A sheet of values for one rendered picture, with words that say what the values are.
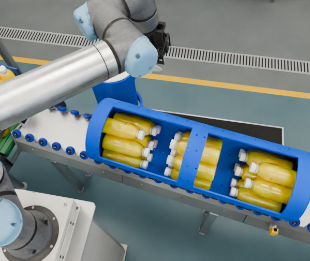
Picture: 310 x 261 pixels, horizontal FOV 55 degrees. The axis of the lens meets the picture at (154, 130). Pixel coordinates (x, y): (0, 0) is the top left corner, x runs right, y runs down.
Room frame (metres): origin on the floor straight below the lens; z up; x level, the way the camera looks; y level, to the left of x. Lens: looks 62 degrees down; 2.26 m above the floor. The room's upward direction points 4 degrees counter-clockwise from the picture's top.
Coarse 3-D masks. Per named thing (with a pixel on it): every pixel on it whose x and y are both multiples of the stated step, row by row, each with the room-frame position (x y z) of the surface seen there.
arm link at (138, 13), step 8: (128, 0) 0.56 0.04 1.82; (136, 0) 0.56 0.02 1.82; (144, 0) 0.57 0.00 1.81; (152, 0) 0.58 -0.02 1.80; (136, 8) 0.56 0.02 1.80; (144, 8) 0.57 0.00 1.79; (152, 8) 0.58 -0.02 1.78; (136, 16) 0.57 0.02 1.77; (144, 16) 0.57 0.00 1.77; (152, 16) 0.58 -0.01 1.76
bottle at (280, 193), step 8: (256, 184) 0.33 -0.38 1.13; (264, 184) 0.33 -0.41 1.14; (272, 184) 0.33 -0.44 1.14; (256, 192) 0.31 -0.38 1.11; (264, 192) 0.30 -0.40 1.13; (272, 192) 0.30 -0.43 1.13; (280, 192) 0.30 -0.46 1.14; (288, 192) 0.29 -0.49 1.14; (280, 200) 0.27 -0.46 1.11; (288, 200) 0.27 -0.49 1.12
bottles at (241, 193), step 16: (160, 128) 0.66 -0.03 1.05; (144, 144) 0.56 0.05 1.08; (128, 160) 0.50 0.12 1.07; (144, 160) 0.50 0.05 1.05; (288, 160) 0.44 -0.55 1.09; (176, 176) 0.41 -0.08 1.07; (240, 176) 0.39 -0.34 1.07; (256, 176) 0.38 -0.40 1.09; (240, 192) 0.33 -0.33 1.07; (272, 208) 0.25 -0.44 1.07
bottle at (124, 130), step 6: (108, 120) 0.64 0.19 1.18; (114, 120) 0.64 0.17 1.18; (108, 126) 0.61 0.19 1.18; (114, 126) 0.61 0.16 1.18; (120, 126) 0.60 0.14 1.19; (126, 126) 0.60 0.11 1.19; (132, 126) 0.60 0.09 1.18; (102, 132) 0.61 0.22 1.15; (108, 132) 0.60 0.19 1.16; (114, 132) 0.59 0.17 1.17; (120, 132) 0.58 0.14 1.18; (126, 132) 0.58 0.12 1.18; (132, 132) 0.58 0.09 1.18; (138, 132) 0.58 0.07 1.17; (126, 138) 0.56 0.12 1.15; (132, 138) 0.56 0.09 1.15
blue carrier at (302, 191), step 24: (96, 120) 0.62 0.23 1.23; (168, 120) 0.60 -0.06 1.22; (192, 120) 0.62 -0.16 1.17; (96, 144) 0.53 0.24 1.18; (168, 144) 0.61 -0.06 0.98; (192, 144) 0.48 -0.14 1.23; (240, 144) 0.54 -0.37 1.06; (264, 144) 0.46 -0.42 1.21; (192, 168) 0.40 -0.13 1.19; (216, 168) 0.47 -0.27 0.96; (216, 192) 0.35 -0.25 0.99; (288, 216) 0.21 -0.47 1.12
